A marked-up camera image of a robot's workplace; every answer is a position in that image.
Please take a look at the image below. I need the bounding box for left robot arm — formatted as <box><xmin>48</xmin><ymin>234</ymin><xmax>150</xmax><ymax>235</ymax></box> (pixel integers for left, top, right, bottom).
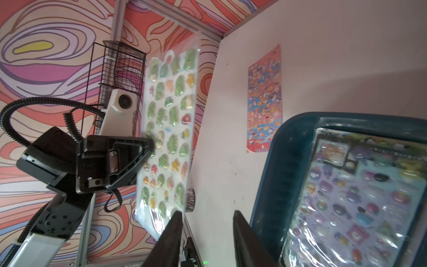
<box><xmin>2</xmin><ymin>127</ymin><xmax>154</xmax><ymax>267</ymax></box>

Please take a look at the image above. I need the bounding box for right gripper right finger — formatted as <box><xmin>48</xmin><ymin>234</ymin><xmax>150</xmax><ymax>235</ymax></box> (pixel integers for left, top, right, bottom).
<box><xmin>233</xmin><ymin>210</ymin><xmax>277</xmax><ymax>267</ymax></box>

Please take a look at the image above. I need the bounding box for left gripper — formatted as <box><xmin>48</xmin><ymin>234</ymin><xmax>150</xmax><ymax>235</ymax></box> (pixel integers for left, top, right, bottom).
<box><xmin>17</xmin><ymin>127</ymin><xmax>154</xmax><ymax>195</ymax></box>

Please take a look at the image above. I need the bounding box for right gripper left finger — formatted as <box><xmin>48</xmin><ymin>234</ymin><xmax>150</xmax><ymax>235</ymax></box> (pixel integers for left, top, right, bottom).
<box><xmin>141</xmin><ymin>211</ymin><xmax>183</xmax><ymax>267</ymax></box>

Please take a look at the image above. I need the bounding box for purple dark-edged sticker sheet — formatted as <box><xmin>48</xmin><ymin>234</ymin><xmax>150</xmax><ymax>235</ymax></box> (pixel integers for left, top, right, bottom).
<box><xmin>279</xmin><ymin>128</ymin><xmax>427</xmax><ymax>267</ymax></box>

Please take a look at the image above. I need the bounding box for cup of pencils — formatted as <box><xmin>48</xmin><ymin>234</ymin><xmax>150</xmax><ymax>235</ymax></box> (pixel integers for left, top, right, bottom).
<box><xmin>185</xmin><ymin>188</ymin><xmax>196</xmax><ymax>212</ymax></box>

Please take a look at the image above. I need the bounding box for red blue sticker sheet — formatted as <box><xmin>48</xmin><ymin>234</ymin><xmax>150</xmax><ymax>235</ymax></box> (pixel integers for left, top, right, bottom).
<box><xmin>246</xmin><ymin>44</ymin><xmax>282</xmax><ymax>153</ymax></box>

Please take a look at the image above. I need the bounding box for teal storage box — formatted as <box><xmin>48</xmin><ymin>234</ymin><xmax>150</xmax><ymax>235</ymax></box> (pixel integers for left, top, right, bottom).
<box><xmin>250</xmin><ymin>112</ymin><xmax>427</xmax><ymax>267</ymax></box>

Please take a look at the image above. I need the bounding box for left black wire basket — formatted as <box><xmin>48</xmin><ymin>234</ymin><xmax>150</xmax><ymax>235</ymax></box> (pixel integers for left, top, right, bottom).
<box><xmin>84</xmin><ymin>41</ymin><xmax>147</xmax><ymax>136</ymax></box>

